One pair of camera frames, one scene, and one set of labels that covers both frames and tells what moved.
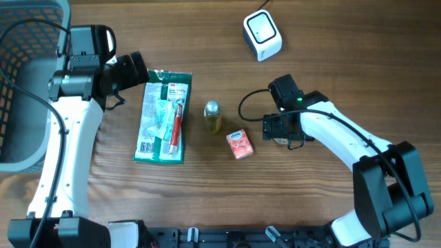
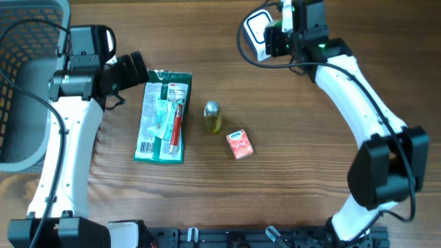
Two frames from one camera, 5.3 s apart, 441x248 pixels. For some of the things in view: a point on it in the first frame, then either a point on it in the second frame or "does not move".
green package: [160, 134] does not move
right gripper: [271, 129] → [271, 36]
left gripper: [131, 75] does not move
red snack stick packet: [176, 129] does not move
